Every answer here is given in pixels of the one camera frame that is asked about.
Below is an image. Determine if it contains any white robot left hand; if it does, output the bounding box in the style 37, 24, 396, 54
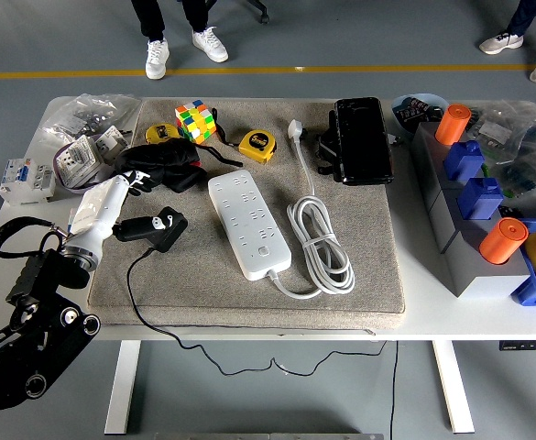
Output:
68, 170, 176, 259

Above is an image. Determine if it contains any thin black adapter cord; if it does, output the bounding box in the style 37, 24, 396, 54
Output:
125, 246, 390, 378

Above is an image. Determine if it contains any black power adapter plug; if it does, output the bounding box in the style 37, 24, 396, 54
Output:
150, 206, 189, 252

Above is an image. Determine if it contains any white power strip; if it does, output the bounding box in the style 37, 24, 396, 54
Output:
207, 170, 293, 281

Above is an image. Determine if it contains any pale purple bowl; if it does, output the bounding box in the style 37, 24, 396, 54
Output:
52, 146, 122, 196

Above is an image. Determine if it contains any white circuit breaker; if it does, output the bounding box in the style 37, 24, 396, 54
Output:
0, 157, 57, 206

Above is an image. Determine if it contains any clear bag of small hardware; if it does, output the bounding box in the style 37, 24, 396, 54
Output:
40, 93, 141, 152

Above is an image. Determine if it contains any round yellow black tape measure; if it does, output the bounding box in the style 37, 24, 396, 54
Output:
145, 123, 181, 146

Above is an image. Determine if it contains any grey-brown fabric mat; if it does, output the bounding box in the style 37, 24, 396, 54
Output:
86, 97, 409, 332

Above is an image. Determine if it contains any person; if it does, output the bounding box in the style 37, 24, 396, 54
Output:
129, 0, 230, 81
478, 0, 536, 86

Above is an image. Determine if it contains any yellow 5m tape measure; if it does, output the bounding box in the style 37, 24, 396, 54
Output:
238, 129, 278, 165

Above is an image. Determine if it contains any white table leg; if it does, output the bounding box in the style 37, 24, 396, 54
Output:
432, 339, 476, 435
104, 339, 141, 435

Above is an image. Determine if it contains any black office chair base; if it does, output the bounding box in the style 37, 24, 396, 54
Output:
235, 0, 271, 25

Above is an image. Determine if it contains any glossy black flat device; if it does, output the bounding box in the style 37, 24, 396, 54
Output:
334, 96, 395, 187

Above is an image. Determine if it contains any light blue bowl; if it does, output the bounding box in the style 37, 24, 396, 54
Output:
390, 93, 450, 138

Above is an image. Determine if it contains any dark printed packet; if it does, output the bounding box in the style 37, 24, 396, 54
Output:
394, 97, 447, 127

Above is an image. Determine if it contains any orange plastic cylinder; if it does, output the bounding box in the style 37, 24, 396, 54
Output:
478, 217, 530, 266
434, 104, 473, 146

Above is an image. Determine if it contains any blue plastic block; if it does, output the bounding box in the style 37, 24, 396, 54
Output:
443, 139, 486, 182
457, 177, 505, 221

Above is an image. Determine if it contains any grey block base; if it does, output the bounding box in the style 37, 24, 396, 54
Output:
409, 121, 532, 299

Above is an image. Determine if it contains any clear bag of electronic parts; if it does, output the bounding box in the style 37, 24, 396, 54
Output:
466, 100, 536, 216

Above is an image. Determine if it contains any blue plastic bin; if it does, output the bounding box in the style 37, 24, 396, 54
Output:
509, 217, 536, 308

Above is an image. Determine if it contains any black table control panel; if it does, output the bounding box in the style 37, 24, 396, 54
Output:
498, 338, 536, 353

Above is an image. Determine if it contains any white wall socket panel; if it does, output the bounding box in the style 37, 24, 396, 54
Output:
54, 135, 106, 190
93, 125, 131, 164

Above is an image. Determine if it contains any black lanyard strap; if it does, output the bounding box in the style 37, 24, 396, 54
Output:
198, 107, 245, 168

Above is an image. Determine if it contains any white power strip cord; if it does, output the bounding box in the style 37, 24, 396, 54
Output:
274, 118, 356, 300

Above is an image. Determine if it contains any black hanging cable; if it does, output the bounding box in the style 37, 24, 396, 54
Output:
388, 339, 399, 440

